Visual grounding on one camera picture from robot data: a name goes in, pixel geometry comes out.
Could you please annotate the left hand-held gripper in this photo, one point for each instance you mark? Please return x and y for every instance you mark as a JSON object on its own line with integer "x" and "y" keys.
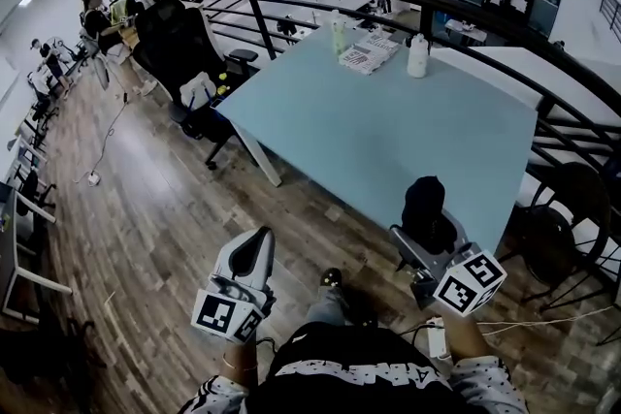
{"x": 220, "y": 308}

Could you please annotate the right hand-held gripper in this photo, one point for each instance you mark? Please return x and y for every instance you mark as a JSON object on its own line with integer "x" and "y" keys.
{"x": 468, "y": 281}

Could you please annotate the black cloth item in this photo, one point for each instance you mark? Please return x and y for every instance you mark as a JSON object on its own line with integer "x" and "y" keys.
{"x": 427, "y": 213}

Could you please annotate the person's left forearm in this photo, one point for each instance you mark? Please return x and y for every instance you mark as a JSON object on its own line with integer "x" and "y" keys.
{"x": 242, "y": 363}

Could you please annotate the person's right forearm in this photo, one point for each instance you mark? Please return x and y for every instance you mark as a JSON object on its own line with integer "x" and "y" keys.
{"x": 466, "y": 337}

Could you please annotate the person's black shoe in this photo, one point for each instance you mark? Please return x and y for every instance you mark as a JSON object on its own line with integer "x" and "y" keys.
{"x": 331, "y": 276}

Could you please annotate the person's grey trouser leg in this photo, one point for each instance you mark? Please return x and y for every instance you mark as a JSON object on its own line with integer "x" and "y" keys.
{"x": 330, "y": 305}

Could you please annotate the long white power strip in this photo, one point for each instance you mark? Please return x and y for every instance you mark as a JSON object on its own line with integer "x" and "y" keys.
{"x": 436, "y": 337}

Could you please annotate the round black metal chair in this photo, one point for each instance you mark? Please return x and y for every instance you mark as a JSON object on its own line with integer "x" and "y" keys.
{"x": 563, "y": 228}

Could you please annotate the light blue table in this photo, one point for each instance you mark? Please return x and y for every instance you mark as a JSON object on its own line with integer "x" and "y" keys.
{"x": 369, "y": 121}

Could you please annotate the person's black printed shirt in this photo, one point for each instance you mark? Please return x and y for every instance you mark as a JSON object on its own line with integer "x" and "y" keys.
{"x": 349, "y": 368}

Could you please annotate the small white power strip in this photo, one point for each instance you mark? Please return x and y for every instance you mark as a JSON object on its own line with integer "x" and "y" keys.
{"x": 93, "y": 179}

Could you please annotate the wide white bottle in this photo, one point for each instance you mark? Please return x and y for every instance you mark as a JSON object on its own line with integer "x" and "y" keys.
{"x": 417, "y": 58}

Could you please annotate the printed paper bag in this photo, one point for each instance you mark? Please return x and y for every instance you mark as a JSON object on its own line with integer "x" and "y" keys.
{"x": 369, "y": 53}

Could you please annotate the black office chair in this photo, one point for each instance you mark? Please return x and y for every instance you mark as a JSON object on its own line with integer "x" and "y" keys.
{"x": 174, "y": 43}

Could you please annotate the small black swivel chair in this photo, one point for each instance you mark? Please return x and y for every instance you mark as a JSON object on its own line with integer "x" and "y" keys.
{"x": 31, "y": 191}

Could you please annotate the slim pale bottle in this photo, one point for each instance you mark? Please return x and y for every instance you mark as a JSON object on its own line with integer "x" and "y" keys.
{"x": 338, "y": 34}

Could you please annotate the white framed desk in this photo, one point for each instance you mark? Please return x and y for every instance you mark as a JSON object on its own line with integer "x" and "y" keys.
{"x": 14, "y": 257}

